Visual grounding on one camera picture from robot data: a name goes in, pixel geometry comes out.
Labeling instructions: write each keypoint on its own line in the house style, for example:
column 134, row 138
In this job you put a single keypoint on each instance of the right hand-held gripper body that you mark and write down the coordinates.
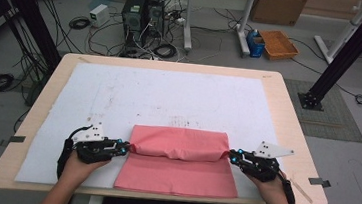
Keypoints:
column 261, row 165

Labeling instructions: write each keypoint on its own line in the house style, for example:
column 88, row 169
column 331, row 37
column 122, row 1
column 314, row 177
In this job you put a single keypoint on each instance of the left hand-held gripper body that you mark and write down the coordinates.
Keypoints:
column 93, row 143

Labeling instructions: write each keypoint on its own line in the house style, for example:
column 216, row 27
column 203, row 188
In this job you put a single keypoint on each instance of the pink tank top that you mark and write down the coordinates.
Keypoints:
column 179, row 168

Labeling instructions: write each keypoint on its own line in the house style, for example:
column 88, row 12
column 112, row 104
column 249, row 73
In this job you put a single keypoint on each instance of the person's right hand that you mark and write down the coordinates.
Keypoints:
column 272, row 191

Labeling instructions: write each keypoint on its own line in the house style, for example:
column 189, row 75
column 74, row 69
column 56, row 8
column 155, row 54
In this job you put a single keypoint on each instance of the person's left hand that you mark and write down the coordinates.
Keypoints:
column 75, row 170

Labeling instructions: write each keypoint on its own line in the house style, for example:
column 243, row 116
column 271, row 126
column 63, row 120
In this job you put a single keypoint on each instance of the thin wooden stick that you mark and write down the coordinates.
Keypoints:
column 301, row 191

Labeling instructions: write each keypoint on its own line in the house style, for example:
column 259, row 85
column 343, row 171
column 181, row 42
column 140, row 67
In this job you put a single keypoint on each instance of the black tape piece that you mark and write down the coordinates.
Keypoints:
column 14, row 139
column 318, row 182

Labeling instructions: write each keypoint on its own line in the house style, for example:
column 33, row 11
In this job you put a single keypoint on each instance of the white table mat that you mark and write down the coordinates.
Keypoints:
column 156, row 93

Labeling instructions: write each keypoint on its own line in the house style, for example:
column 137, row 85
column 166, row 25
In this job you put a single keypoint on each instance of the grey floor mat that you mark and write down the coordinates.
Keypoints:
column 330, row 113

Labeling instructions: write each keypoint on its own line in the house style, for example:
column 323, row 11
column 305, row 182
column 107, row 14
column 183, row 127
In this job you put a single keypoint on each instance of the blue container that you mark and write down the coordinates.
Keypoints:
column 254, row 45

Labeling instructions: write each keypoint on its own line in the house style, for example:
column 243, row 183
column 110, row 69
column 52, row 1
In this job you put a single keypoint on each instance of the orange plastic basket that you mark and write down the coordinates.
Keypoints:
column 278, row 45

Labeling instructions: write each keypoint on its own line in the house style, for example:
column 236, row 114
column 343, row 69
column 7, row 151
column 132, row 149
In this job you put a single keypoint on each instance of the black computer tower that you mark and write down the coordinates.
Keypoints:
column 132, row 18
column 155, row 12

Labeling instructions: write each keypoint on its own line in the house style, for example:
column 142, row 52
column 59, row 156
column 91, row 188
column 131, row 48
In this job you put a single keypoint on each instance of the white power supply box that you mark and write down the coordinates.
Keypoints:
column 99, row 14

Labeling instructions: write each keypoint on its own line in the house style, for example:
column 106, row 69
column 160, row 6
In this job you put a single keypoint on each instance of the cardboard box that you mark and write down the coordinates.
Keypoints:
column 280, row 9

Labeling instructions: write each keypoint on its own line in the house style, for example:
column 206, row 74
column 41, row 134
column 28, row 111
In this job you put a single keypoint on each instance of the white metal stand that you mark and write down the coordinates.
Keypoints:
column 343, row 34

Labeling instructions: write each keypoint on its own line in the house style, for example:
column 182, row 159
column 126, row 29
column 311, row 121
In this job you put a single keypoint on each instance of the black metal frame post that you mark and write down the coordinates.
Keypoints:
column 351, row 54
column 33, row 17

